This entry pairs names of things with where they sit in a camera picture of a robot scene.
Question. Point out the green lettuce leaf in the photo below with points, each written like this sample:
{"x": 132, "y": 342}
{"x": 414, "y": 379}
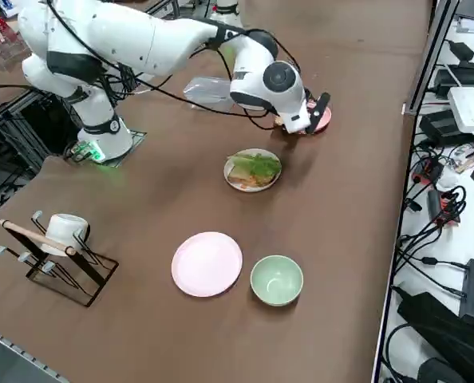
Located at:
{"x": 265, "y": 165}

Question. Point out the pale green bowl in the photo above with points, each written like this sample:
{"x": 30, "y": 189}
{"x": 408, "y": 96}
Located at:
{"x": 277, "y": 279}

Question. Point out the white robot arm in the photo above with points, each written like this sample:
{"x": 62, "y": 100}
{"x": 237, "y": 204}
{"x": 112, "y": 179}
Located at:
{"x": 141, "y": 40}
{"x": 227, "y": 8}

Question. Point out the white round plate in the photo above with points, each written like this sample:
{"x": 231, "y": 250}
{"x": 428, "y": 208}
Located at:
{"x": 207, "y": 263}
{"x": 233, "y": 181}

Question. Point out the pink plate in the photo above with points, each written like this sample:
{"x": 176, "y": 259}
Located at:
{"x": 325, "y": 119}

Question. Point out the clear red display shelf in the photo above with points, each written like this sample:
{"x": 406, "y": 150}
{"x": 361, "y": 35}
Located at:
{"x": 1, "y": 44}

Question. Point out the clear plastic container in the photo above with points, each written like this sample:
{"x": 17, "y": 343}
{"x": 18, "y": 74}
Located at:
{"x": 207, "y": 93}

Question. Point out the white cup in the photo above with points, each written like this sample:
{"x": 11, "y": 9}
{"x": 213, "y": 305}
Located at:
{"x": 63, "y": 231}

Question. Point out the black power adapter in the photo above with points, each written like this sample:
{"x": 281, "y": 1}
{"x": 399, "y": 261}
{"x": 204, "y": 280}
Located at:
{"x": 442, "y": 125}

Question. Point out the black bag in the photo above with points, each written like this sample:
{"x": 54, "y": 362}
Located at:
{"x": 440, "y": 331}

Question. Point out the black flat device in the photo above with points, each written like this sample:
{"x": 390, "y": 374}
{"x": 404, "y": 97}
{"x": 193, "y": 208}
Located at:
{"x": 468, "y": 77}

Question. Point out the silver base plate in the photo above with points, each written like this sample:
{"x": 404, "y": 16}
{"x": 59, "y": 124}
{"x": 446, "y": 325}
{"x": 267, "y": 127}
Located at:
{"x": 139, "y": 135}

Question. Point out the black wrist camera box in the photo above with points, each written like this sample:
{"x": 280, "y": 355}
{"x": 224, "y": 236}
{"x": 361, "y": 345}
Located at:
{"x": 320, "y": 111}

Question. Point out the aluminium frame rail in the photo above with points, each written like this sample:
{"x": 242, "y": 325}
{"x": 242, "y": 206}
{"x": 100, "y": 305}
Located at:
{"x": 428, "y": 60}

